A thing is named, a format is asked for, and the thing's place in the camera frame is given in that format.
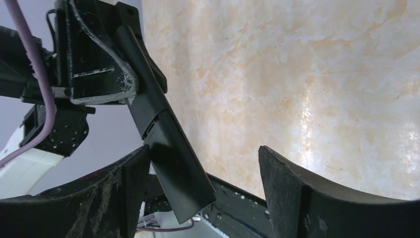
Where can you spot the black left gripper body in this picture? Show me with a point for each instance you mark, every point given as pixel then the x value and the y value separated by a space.
pixel 76 53

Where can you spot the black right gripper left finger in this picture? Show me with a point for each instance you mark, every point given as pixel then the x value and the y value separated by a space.
pixel 103 204

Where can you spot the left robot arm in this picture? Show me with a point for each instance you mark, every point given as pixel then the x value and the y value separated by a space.
pixel 67 132

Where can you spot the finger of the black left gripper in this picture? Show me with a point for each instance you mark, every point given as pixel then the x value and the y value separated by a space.
pixel 132 17
pixel 98 72

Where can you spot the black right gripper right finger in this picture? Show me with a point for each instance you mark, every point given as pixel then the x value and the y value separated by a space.
pixel 303 204

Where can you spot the black remote control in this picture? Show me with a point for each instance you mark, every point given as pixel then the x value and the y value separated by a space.
pixel 150 99

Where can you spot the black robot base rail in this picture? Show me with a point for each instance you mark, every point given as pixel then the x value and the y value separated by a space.
pixel 234 214

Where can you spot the black battery cover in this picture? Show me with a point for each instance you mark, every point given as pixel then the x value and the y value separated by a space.
pixel 180 173

